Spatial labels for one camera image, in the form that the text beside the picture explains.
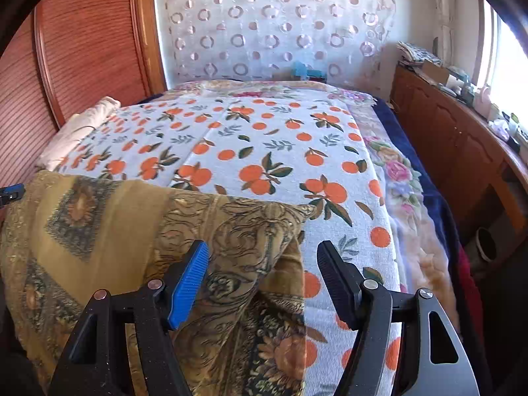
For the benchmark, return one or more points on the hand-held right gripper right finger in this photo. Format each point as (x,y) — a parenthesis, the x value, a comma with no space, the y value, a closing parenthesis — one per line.
(336,288)

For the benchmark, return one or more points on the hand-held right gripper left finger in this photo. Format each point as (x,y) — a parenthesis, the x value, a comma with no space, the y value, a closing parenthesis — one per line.
(187,288)

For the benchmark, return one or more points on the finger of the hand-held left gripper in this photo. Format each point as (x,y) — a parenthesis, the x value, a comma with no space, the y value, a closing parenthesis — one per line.
(14,192)

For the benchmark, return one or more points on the gold patterned garment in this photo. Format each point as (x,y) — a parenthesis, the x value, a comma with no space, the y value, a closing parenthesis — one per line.
(103,235)

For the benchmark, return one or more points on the cream folded cloth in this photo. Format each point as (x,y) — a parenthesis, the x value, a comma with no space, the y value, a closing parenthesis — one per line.
(78,128)

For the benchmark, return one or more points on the dark blue blanket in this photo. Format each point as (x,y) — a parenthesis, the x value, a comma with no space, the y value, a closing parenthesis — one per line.
(429,202)

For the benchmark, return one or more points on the floral blanket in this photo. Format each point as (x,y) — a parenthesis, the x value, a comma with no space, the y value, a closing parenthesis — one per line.
(400,173)

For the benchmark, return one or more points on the red cloth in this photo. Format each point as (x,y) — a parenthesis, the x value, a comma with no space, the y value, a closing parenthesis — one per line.
(470,293)

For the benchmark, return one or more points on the wooden louvered wardrobe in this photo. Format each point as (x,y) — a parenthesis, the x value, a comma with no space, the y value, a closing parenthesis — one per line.
(82,70)

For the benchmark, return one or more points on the white round bin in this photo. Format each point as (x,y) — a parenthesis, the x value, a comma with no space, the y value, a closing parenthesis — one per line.
(486,244)

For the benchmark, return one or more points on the orange-print white bed sheet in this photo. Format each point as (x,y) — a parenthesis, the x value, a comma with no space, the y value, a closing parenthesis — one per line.
(247,132)

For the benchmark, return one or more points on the wooden sideboard cabinet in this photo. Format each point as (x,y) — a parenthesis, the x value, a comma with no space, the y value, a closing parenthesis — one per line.
(453,140)

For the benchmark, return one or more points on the blue toy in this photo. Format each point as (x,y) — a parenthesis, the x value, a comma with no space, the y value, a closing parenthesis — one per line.
(307,72)

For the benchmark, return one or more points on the cardboard box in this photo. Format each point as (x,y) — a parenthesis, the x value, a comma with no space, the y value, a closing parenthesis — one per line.
(435,72)

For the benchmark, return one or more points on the pink bottle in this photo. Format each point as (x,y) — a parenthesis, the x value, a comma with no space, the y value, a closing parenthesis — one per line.
(486,101)

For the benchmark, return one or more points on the folded patterned cloth stack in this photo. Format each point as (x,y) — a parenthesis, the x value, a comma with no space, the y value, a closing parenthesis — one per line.
(416,52)

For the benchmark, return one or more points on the beige tied window curtain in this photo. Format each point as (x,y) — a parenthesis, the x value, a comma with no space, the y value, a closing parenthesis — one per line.
(445,45)

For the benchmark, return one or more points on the sheer circle-print curtain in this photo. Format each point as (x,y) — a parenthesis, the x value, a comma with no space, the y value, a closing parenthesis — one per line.
(268,29)

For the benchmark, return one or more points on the window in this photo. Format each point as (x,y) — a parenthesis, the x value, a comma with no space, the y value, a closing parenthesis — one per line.
(507,62)

